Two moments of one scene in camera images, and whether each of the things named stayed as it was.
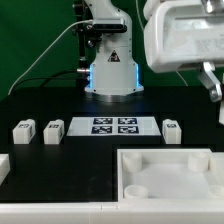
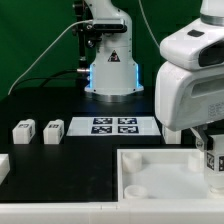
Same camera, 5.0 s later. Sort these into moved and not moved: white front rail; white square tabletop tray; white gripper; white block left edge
Moved: white gripper
Not moved: white front rail; white block left edge; white square tabletop tray
